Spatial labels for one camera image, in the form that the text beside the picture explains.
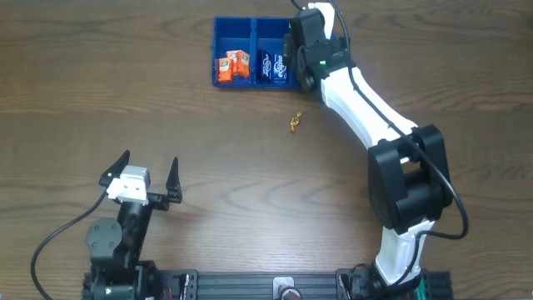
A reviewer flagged blue tray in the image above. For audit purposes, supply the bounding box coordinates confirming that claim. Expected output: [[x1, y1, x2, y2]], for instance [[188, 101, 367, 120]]
[[212, 15, 336, 90]]

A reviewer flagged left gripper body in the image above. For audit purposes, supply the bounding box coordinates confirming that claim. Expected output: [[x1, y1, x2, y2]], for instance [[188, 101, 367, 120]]
[[145, 192, 183, 212]]

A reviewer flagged mounting rail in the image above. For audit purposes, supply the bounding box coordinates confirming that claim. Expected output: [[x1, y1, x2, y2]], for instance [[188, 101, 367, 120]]
[[82, 269, 453, 300]]

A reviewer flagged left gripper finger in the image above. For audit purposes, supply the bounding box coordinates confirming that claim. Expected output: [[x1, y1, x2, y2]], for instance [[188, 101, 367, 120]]
[[98, 149, 131, 188], [165, 156, 183, 199]]

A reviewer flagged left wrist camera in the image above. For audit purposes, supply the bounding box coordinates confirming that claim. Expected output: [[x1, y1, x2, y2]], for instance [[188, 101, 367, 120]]
[[106, 164, 152, 206]]

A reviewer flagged blue candy pack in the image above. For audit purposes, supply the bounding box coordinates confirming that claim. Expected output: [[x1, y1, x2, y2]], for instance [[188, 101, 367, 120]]
[[260, 49, 274, 83], [272, 52, 289, 83]]

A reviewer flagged gold wrapped candy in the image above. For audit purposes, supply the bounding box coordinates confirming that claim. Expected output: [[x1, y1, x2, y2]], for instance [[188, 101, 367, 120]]
[[289, 110, 303, 134]]

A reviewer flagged black cable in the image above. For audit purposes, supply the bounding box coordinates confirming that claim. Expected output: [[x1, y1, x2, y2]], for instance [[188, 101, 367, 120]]
[[30, 189, 108, 300], [289, 0, 471, 288]]

